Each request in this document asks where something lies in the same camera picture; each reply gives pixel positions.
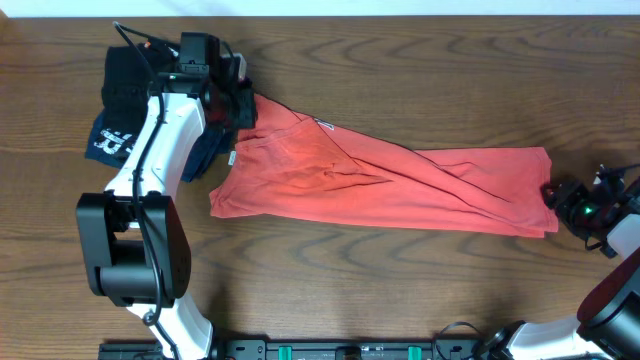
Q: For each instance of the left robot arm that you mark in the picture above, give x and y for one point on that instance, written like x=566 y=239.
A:
x=134 y=247

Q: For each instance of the navy printed folded shirt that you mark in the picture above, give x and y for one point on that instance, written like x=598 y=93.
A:
x=110 y=145

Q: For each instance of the red t-shirt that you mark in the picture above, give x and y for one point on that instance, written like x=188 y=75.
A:
x=295 y=165

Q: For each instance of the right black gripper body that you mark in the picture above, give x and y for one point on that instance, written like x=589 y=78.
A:
x=578 y=210

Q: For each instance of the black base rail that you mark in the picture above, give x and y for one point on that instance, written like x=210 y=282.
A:
x=441 y=347

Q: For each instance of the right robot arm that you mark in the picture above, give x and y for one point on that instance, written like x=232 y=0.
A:
x=606 y=325

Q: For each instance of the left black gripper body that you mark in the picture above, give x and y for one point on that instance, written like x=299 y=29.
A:
x=245 y=111

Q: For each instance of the black folded garment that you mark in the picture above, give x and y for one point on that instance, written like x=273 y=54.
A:
x=124 y=93

